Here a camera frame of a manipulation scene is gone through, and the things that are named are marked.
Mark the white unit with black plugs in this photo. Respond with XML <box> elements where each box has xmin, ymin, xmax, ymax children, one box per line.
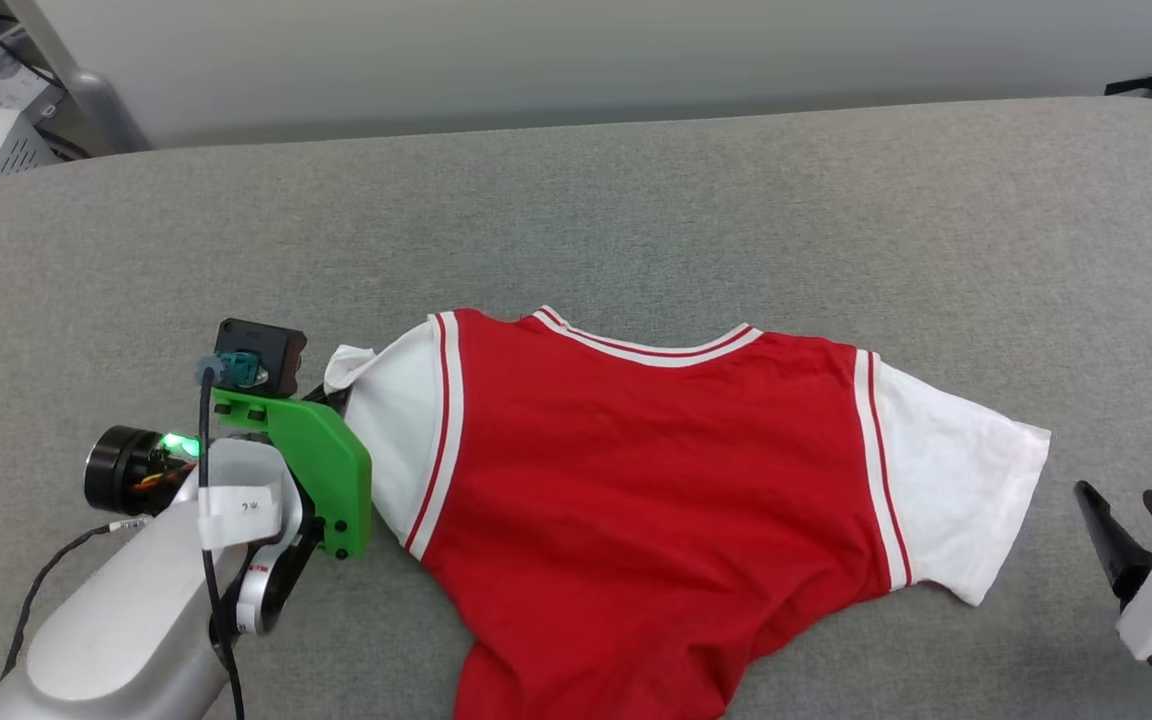
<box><xmin>0</xmin><ymin>14</ymin><xmax>68</xmax><ymax>112</ymax></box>

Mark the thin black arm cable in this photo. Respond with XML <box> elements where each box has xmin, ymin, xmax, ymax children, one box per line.
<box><xmin>0</xmin><ymin>515</ymin><xmax>152</xmax><ymax>683</ymax></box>

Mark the white paper label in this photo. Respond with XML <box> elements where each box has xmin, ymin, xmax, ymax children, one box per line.
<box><xmin>197</xmin><ymin>484</ymin><xmax>283</xmax><ymax>550</ymax></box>

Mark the grey fabric sofa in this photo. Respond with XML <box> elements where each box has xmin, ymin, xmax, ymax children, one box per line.
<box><xmin>0</xmin><ymin>95</ymin><xmax>1152</xmax><ymax>720</ymax></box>

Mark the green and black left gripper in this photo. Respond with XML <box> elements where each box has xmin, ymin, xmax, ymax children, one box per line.
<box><xmin>83</xmin><ymin>384</ymin><xmax>374</xmax><ymax>638</ymax></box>

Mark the grey metal frame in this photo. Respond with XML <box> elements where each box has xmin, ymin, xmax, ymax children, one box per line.
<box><xmin>4</xmin><ymin>0</ymin><xmax>153</xmax><ymax>156</ymax></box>

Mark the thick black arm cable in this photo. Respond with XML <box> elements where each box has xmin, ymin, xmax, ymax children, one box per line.
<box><xmin>193</xmin><ymin>355</ymin><xmax>248</xmax><ymax>720</ymax></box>

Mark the red and white T-shirt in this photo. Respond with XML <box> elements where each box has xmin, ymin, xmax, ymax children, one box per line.
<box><xmin>324</xmin><ymin>305</ymin><xmax>1053</xmax><ymax>720</ymax></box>

